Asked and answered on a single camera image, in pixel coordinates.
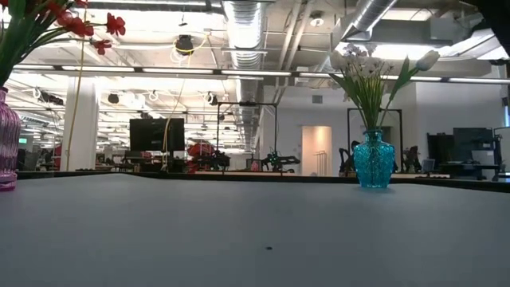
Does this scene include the white flower bunch green stems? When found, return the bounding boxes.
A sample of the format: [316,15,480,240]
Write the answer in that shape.
[329,41,379,132]
[350,42,396,132]

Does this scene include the pale bluish white tulip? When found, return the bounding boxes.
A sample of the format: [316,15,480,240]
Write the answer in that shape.
[377,49,441,131]

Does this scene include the purple ribbed glass vase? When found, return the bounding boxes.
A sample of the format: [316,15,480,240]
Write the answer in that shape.
[0,86,22,192]

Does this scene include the blue textured glass vase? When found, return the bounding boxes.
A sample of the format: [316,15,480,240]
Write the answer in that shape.
[352,129,397,189]

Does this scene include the red bulky background object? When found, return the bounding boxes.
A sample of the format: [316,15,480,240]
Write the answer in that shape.
[186,142,218,160]

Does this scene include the black monitor screen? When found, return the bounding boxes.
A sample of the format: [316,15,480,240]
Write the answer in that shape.
[129,118,186,152]

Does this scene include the blue-grey table mat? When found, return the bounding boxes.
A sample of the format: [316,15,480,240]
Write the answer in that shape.
[0,173,510,287]

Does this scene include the black ceiling dome device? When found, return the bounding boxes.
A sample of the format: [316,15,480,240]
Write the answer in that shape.
[175,34,195,56]

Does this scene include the white square pillar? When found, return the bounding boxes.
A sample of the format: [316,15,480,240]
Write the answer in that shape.
[61,77,100,171]

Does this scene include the dark workstation desk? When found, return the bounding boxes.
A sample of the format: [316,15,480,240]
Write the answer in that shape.
[437,161,504,181]

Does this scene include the dark desk monitor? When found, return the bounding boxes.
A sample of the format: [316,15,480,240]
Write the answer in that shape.
[453,127,495,163]

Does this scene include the black gantry frame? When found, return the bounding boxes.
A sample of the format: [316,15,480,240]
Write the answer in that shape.
[346,107,403,176]
[216,101,279,163]

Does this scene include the yellow hanging cable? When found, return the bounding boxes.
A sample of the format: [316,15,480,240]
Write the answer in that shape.
[65,0,89,167]
[161,51,188,167]

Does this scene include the wide ribbed silver duct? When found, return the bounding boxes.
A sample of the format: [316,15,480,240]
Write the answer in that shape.
[222,0,269,155]

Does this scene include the slanted silver ceiling duct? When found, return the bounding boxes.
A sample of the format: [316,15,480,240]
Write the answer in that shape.
[330,0,399,41]

